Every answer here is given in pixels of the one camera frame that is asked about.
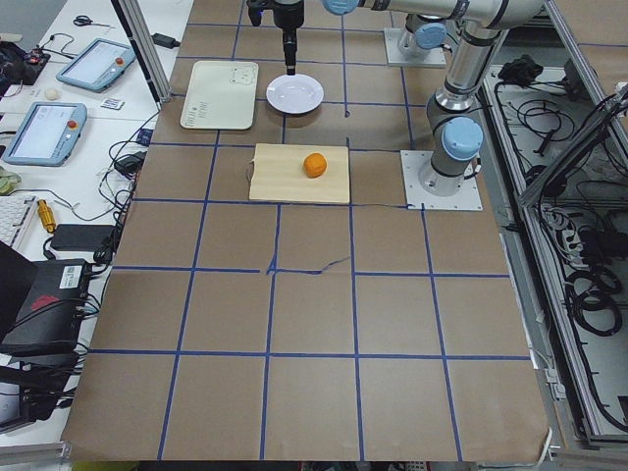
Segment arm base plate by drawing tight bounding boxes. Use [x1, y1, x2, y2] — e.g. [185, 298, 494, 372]
[384, 24, 446, 69]
[400, 150, 483, 211]

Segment aluminium frame post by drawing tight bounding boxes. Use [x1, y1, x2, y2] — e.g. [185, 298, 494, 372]
[111, 0, 172, 104]

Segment black scissors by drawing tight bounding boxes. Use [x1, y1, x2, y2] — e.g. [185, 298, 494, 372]
[73, 15, 113, 28]

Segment upper teach pendant tablet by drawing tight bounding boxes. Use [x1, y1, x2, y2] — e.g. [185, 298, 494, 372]
[56, 38, 135, 92]

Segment aluminium cable rack frame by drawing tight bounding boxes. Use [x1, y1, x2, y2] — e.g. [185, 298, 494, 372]
[484, 1, 627, 448]

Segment teach pendant tablet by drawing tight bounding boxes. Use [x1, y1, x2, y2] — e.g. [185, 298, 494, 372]
[56, 38, 135, 92]
[2, 102, 87, 167]

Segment lower teach pendant tablet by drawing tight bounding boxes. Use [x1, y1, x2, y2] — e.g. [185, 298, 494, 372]
[2, 102, 87, 167]

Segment white round plate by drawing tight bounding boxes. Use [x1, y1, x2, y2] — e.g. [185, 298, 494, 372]
[266, 74, 324, 115]

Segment white keyboard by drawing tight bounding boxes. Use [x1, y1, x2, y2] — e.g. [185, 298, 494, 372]
[1, 195, 37, 249]

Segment gold cylinder tool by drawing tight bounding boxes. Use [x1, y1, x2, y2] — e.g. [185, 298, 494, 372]
[37, 199, 57, 234]

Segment black power adapter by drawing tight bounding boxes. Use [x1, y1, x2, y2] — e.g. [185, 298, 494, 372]
[50, 224, 114, 251]

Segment cream bear tray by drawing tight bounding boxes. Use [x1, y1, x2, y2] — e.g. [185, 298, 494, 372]
[180, 61, 259, 131]

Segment wooden cutting board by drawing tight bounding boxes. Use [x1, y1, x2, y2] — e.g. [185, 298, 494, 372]
[249, 143, 350, 204]

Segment orange fruit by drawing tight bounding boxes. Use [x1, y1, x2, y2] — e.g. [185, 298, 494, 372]
[302, 152, 328, 179]

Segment black electronics box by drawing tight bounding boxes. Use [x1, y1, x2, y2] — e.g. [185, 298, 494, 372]
[1, 258, 91, 357]

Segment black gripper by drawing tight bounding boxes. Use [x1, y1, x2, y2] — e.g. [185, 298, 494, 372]
[246, 0, 304, 76]

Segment black power brick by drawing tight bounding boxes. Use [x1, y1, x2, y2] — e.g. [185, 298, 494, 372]
[151, 32, 181, 49]

